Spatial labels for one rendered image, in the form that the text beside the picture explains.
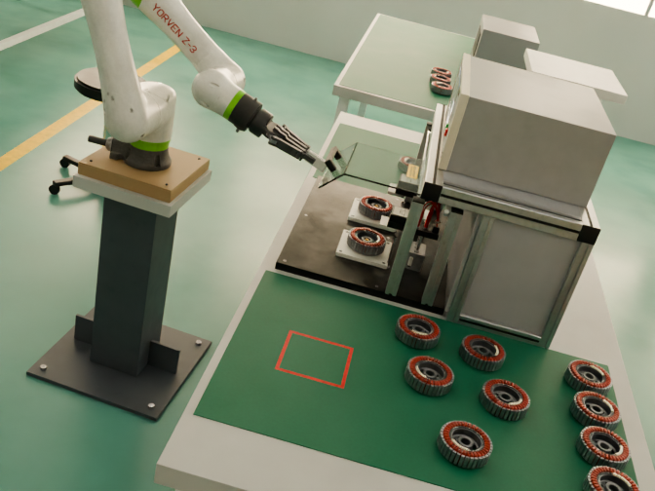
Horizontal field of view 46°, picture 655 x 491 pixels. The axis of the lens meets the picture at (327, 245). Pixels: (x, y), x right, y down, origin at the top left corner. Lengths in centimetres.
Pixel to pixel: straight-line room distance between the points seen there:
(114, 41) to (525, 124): 109
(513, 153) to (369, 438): 81
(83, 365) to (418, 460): 152
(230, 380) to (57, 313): 151
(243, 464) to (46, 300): 180
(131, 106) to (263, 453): 109
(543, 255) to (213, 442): 95
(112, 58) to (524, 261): 121
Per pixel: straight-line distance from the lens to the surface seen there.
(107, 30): 221
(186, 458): 153
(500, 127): 199
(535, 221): 197
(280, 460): 156
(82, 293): 324
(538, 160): 203
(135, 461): 256
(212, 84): 215
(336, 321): 196
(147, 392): 277
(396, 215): 217
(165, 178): 240
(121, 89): 223
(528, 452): 179
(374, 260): 220
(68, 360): 288
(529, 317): 211
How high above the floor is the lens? 183
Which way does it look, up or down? 28 degrees down
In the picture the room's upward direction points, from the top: 14 degrees clockwise
